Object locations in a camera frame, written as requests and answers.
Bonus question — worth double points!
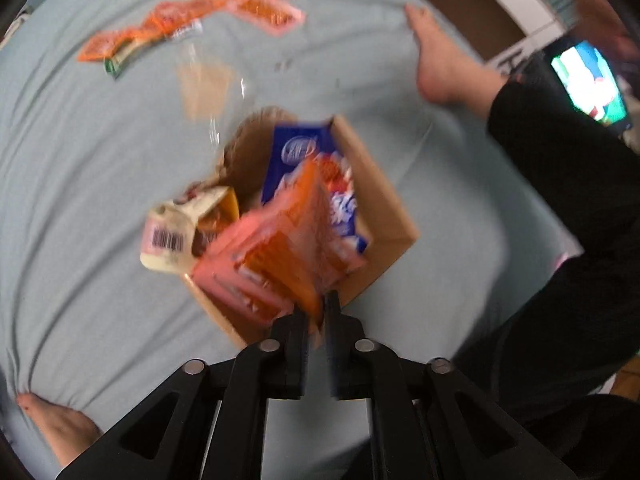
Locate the torn yellow snack wrapper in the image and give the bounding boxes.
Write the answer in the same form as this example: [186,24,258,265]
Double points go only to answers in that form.
[140,185,241,273]

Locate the pink spicy stick packet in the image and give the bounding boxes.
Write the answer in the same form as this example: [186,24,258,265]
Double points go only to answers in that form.
[192,205,326,323]
[230,0,307,37]
[260,157,366,291]

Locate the person's right leg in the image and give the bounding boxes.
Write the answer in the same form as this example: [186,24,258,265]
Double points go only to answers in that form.
[450,55,640,480]

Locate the light blue bed sheet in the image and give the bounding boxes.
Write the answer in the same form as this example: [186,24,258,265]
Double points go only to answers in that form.
[0,0,586,480]

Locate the person's right foot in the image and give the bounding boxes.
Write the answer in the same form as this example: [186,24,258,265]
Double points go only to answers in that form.
[404,4,483,108]

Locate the smartphone with lit screen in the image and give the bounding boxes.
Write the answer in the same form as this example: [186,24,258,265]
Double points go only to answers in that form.
[547,37,631,128]

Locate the blue snack bag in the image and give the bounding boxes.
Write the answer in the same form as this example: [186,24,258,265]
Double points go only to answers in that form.
[260,122,371,261]

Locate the clear plastic wrap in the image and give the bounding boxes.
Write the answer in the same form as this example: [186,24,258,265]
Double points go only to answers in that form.
[175,42,251,146]

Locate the person's foot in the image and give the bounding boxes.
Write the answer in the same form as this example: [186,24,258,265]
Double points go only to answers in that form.
[15,392,103,468]
[404,4,483,108]

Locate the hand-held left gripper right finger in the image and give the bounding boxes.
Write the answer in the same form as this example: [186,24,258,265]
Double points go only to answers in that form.
[322,290,576,480]

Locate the person's left foot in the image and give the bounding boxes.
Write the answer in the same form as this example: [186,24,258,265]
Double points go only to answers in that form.
[15,392,103,468]

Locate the cardboard box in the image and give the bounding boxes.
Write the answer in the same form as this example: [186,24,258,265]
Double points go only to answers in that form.
[182,105,418,348]

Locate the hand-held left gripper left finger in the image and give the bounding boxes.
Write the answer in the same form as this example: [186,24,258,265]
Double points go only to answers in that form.
[55,305,308,480]

